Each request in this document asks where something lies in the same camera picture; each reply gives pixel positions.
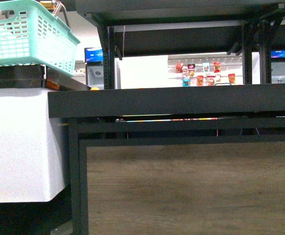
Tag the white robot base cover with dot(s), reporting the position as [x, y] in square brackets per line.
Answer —
[34, 162]

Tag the black metal shelf unit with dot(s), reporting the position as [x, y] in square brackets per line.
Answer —
[252, 112]

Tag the teal plastic shopping basket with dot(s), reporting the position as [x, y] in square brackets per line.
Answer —
[31, 35]

